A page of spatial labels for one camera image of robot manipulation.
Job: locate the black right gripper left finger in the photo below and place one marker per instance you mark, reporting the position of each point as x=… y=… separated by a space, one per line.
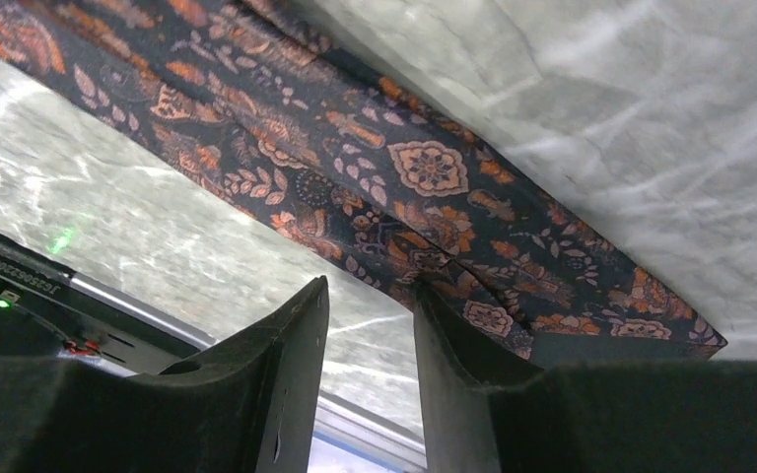
x=247 y=404

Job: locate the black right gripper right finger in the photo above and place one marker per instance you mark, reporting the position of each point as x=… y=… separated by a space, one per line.
x=485 y=409

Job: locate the navy orange paisley tie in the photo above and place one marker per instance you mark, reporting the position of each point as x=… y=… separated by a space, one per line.
x=262 y=110

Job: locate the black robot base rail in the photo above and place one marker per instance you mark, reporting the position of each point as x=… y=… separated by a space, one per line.
x=50 y=309

